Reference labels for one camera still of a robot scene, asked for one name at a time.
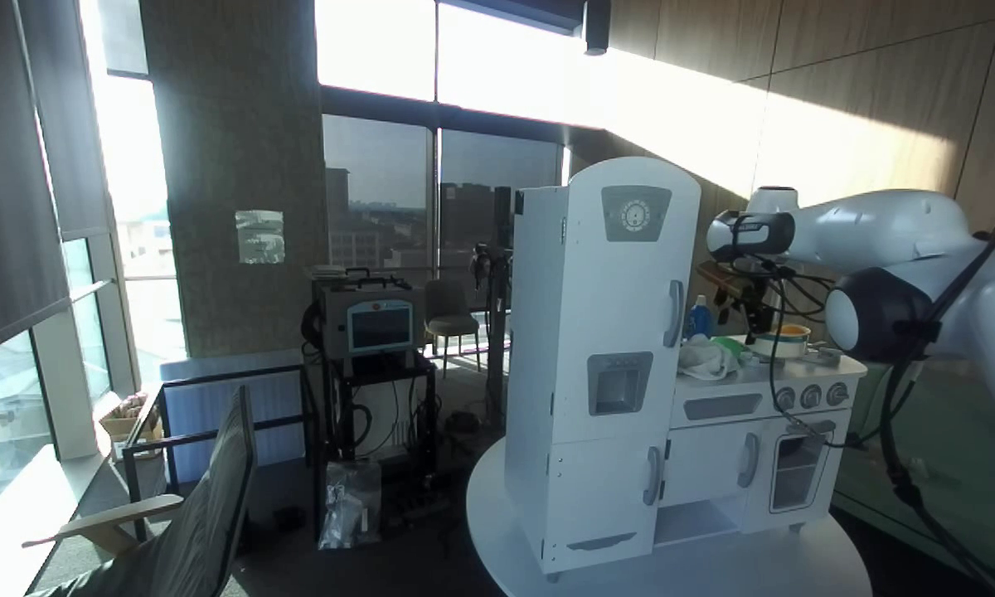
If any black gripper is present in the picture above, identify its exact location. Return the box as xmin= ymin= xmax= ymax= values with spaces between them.
xmin=726 ymin=260 xmax=785 ymax=337

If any blue bottle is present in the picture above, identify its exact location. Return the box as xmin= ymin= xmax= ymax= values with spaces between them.
xmin=684 ymin=292 xmax=716 ymax=341

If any cream pot with teal rim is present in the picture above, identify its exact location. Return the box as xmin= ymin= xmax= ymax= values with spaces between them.
xmin=758 ymin=322 xmax=830 ymax=360

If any white toy kitchen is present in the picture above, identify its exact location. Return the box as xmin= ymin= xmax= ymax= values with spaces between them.
xmin=500 ymin=154 xmax=873 ymax=582

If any white crumpled cloth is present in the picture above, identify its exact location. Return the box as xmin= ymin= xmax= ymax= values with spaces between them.
xmin=678 ymin=337 xmax=743 ymax=385

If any black equipment cart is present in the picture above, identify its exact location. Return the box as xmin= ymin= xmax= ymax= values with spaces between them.
xmin=304 ymin=353 xmax=441 ymax=525

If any machine with blue-framed screen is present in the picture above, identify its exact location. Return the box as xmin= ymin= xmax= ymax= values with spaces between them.
xmin=309 ymin=272 xmax=424 ymax=376

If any clear plastic bag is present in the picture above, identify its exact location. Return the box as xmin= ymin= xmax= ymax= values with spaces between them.
xmin=314 ymin=458 xmax=386 ymax=553

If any paper sheet on pillar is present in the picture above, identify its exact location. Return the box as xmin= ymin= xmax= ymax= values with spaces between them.
xmin=231 ymin=205 xmax=288 ymax=268

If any pale blue panel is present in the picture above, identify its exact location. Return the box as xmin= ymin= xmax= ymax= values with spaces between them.
xmin=158 ymin=347 xmax=309 ymax=458

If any wooden folding chair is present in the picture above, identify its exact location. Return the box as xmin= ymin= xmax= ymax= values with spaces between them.
xmin=19 ymin=385 xmax=262 ymax=597

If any small wooden basket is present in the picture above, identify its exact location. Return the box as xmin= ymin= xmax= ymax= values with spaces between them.
xmin=96 ymin=388 xmax=156 ymax=448

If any dark roller blind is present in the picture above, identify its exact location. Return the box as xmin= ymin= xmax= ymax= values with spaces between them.
xmin=0 ymin=0 xmax=117 ymax=364

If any black metal railing frame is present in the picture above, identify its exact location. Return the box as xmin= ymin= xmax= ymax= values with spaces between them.
xmin=119 ymin=360 xmax=314 ymax=505

